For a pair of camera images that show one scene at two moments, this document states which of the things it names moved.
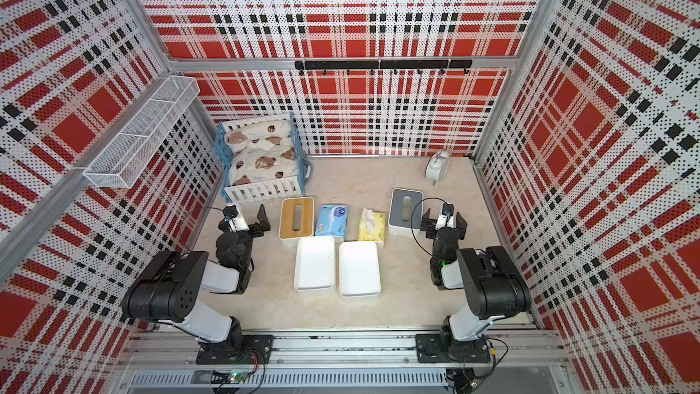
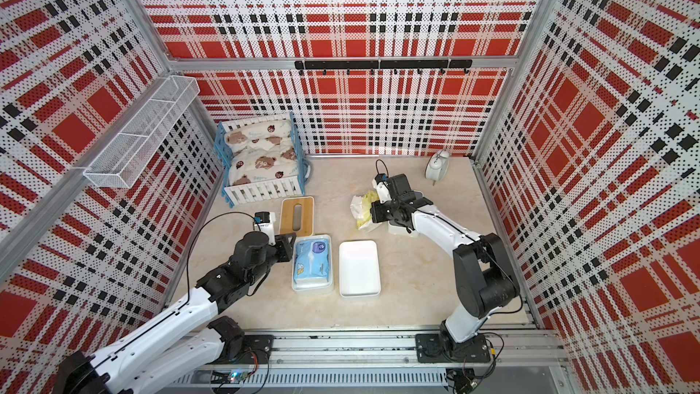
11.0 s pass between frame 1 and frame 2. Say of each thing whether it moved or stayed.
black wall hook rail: stayed
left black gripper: moved
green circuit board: stayed
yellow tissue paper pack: moved
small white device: stayed
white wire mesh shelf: stayed
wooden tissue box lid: stayed
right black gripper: moved
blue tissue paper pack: moved
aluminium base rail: stayed
